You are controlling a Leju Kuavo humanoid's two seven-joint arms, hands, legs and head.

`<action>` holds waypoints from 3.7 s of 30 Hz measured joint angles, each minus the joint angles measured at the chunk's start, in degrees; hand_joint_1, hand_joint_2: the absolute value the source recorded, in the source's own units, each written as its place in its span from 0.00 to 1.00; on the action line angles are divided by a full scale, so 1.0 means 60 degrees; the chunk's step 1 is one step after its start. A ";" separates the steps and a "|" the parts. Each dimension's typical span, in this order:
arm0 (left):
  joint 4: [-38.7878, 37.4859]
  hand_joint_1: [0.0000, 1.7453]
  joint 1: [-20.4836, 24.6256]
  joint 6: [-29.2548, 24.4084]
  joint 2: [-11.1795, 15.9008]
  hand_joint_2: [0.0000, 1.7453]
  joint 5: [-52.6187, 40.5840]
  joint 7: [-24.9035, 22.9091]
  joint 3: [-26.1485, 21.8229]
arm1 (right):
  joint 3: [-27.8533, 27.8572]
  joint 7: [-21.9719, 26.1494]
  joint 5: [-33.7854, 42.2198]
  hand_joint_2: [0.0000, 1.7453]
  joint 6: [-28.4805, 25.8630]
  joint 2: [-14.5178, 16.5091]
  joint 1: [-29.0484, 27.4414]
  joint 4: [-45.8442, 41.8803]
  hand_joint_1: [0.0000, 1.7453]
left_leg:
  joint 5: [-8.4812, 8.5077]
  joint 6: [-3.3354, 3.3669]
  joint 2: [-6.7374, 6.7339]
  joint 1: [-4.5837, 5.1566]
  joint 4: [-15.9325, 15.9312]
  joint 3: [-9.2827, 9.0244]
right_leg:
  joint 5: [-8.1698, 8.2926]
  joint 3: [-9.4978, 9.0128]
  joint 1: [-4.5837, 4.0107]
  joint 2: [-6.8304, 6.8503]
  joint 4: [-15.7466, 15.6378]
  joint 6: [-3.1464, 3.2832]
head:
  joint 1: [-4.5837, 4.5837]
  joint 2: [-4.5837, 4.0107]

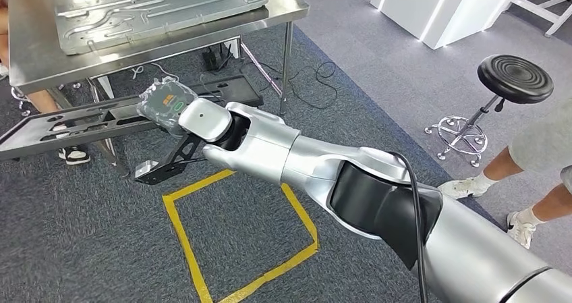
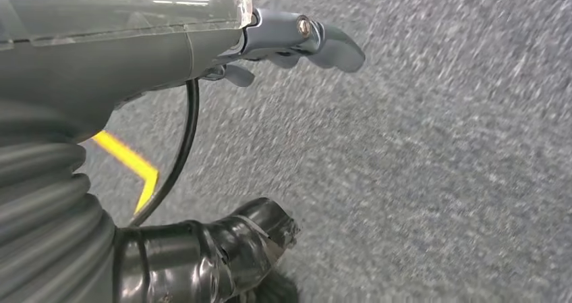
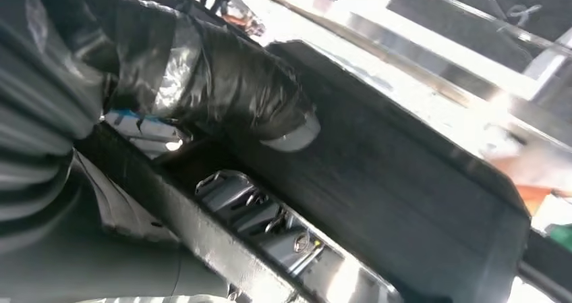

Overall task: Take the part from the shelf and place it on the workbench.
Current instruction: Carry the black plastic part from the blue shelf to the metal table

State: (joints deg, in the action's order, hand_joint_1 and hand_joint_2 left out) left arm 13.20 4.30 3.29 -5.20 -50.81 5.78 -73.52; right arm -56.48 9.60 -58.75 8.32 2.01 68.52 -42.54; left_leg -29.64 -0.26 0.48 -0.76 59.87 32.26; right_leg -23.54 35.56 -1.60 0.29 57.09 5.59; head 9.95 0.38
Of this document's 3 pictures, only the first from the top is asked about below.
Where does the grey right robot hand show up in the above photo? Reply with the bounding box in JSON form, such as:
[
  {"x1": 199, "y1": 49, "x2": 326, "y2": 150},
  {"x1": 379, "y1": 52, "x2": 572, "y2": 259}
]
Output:
[{"x1": 136, "y1": 76, "x2": 200, "y2": 138}]

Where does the black licence plate frame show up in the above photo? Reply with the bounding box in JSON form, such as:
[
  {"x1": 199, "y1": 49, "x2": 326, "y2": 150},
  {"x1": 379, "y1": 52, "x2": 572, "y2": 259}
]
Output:
[{"x1": 0, "y1": 74, "x2": 264, "y2": 163}]

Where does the stainless steel workbench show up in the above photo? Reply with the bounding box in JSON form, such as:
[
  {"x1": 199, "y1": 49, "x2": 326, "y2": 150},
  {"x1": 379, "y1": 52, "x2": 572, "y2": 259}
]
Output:
[{"x1": 6, "y1": 0, "x2": 310, "y2": 177}]

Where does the black router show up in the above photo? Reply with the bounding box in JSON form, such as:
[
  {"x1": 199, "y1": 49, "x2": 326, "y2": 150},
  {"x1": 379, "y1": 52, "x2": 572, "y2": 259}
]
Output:
[{"x1": 202, "y1": 43, "x2": 234, "y2": 72}]

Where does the grey stamped metal panel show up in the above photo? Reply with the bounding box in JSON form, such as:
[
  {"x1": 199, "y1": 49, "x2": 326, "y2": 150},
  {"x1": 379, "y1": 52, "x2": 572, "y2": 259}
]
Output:
[{"x1": 55, "y1": 0, "x2": 270, "y2": 56}]

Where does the person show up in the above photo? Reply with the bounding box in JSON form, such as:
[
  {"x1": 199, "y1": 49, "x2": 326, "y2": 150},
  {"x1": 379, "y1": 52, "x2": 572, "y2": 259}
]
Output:
[
  {"x1": 438, "y1": 99, "x2": 572, "y2": 250},
  {"x1": 0, "y1": 5, "x2": 91, "y2": 167}
]

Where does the white lit display plinth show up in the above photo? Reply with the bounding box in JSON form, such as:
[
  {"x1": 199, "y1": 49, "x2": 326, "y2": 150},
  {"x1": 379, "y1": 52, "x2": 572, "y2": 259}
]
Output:
[{"x1": 370, "y1": 0, "x2": 530, "y2": 51}]

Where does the black seat chrome stool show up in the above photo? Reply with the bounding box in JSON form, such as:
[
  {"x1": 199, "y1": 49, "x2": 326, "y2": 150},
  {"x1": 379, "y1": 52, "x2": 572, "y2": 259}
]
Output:
[{"x1": 423, "y1": 54, "x2": 555, "y2": 169}]

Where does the black right wrist camera bracket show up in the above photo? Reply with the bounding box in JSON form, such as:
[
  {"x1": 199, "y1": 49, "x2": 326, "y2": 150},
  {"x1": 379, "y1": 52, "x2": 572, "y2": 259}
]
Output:
[{"x1": 134, "y1": 133, "x2": 203, "y2": 186}]

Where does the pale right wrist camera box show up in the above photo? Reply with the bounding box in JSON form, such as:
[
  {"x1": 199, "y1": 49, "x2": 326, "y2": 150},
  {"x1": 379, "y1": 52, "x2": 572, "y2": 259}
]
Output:
[{"x1": 135, "y1": 160, "x2": 159, "y2": 179}]

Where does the black floor cable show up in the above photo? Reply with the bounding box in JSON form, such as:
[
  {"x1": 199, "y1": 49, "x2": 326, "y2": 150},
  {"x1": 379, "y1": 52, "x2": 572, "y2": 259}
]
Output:
[{"x1": 241, "y1": 61, "x2": 339, "y2": 111}]

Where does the white frame furniture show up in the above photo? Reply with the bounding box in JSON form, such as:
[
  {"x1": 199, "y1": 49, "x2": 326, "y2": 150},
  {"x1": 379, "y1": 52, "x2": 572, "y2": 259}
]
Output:
[{"x1": 509, "y1": 0, "x2": 572, "y2": 38}]

